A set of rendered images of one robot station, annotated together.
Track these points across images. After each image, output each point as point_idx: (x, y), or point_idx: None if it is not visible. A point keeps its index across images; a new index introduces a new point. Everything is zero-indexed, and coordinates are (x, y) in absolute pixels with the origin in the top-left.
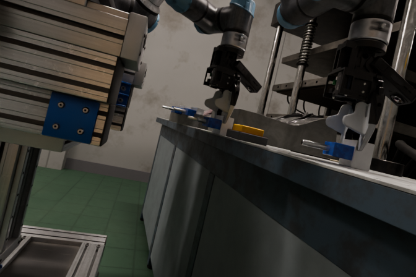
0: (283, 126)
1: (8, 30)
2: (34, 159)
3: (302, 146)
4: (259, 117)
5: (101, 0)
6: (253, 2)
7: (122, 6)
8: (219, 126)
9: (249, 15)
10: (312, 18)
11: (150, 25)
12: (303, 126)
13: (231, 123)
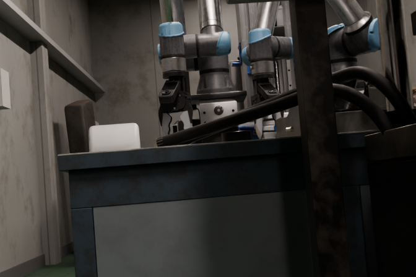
0: (285, 122)
1: None
2: None
3: (291, 136)
4: (279, 122)
5: (216, 98)
6: (251, 32)
7: (337, 46)
8: None
9: (251, 45)
10: (200, 55)
11: (366, 41)
12: (289, 113)
13: (264, 137)
